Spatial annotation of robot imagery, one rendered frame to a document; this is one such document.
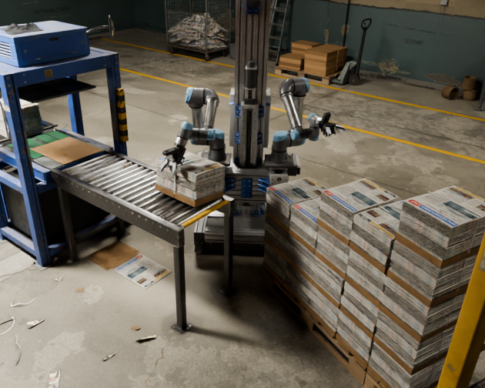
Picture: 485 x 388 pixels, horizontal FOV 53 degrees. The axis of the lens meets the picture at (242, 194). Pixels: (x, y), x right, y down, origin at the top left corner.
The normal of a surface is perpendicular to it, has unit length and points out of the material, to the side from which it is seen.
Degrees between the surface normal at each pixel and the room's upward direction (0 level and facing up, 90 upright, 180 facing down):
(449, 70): 90
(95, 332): 0
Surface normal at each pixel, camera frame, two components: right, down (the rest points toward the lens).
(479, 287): -0.87, 0.22
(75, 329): 0.03, -0.88
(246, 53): -0.03, 0.47
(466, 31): -0.61, 0.36
